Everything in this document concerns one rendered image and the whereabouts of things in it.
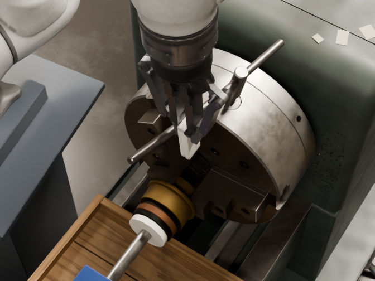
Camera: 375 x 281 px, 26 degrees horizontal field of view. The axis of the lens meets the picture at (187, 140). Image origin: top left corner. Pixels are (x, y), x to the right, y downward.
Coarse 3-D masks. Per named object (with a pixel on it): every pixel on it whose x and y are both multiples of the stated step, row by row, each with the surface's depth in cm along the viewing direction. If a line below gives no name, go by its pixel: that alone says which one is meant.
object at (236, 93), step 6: (240, 66) 119; (234, 72) 118; (240, 72) 118; (246, 72) 119; (234, 78) 119; (240, 78) 118; (246, 78) 119; (240, 84) 120; (234, 90) 121; (240, 90) 122; (234, 96) 123; (228, 102) 126; (234, 102) 126
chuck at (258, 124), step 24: (216, 72) 129; (144, 96) 132; (240, 96) 127; (264, 96) 128; (216, 120) 124; (240, 120) 125; (264, 120) 127; (288, 120) 129; (144, 144) 145; (216, 144) 130; (240, 144) 125; (264, 144) 126; (288, 144) 129; (240, 168) 131; (264, 168) 126; (288, 168) 130; (288, 192) 135; (240, 216) 144; (264, 216) 139
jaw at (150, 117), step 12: (156, 108) 131; (144, 120) 130; (156, 120) 128; (168, 120) 130; (156, 132) 129; (168, 144) 130; (156, 156) 132; (168, 156) 130; (180, 156) 132; (156, 168) 132; (168, 168) 131; (180, 168) 133; (168, 180) 131
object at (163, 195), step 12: (156, 180) 132; (180, 180) 133; (156, 192) 131; (168, 192) 130; (180, 192) 130; (192, 192) 133; (144, 204) 130; (156, 204) 130; (168, 204) 129; (180, 204) 130; (192, 204) 131; (156, 216) 129; (168, 216) 129; (180, 216) 130; (192, 216) 134; (168, 228) 129; (180, 228) 132; (168, 240) 131
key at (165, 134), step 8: (280, 40) 124; (272, 48) 123; (280, 48) 124; (264, 56) 122; (256, 64) 121; (232, 80) 120; (232, 88) 119; (208, 104) 116; (168, 128) 111; (160, 136) 110; (168, 136) 110; (152, 144) 108; (136, 152) 107; (144, 152) 107; (128, 160) 106; (136, 160) 106
